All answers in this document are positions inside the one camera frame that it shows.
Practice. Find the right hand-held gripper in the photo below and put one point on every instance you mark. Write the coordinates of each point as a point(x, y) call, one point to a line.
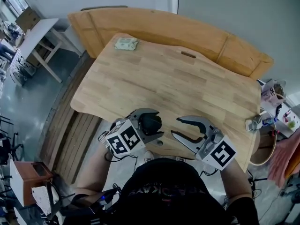
point(218, 152)

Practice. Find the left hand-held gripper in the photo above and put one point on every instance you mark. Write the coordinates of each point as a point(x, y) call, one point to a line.
point(122, 139)

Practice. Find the black glasses case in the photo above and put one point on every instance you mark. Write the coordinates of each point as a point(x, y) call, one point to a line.
point(151, 123)

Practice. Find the person's left forearm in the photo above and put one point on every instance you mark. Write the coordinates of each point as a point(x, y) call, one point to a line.
point(93, 172)

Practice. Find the person's right forearm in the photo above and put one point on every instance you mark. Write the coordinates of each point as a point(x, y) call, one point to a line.
point(235, 182)

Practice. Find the person's white shoe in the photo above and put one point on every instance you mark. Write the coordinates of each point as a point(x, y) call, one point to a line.
point(180, 159)
point(148, 156)

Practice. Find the person's black shirt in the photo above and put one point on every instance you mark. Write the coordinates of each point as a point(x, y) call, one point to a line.
point(168, 196)

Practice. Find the round wooden stool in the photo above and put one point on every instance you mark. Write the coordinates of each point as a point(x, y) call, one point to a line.
point(264, 146)

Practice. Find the small plastic bottle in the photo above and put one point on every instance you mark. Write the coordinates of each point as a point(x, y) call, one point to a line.
point(269, 121)

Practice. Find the wooden slatted panel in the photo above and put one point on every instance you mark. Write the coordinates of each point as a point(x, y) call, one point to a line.
point(68, 130)

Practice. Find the pale wet wipes packet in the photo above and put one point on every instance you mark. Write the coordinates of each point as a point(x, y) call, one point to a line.
point(126, 43)

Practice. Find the black device with blue light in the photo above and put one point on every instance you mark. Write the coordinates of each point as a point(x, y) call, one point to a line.
point(103, 199)

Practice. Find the white cluttered shelf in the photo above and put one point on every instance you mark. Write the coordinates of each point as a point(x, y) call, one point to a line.
point(284, 118)

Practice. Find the pink cloth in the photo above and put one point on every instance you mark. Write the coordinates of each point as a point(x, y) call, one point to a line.
point(284, 158)

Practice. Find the large wooden board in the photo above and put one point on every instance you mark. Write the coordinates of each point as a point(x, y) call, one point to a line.
point(164, 29)

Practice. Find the white perforated sheet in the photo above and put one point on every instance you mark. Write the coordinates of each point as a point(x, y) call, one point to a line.
point(43, 199)

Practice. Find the brown wooden cabinet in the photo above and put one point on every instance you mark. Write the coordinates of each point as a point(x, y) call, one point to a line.
point(30, 179)

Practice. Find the white side table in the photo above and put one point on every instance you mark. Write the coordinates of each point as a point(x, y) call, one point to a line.
point(39, 39)

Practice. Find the black office chair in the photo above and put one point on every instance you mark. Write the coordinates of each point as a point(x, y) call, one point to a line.
point(9, 144)

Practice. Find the brown cardboard box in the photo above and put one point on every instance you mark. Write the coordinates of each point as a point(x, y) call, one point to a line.
point(27, 19)

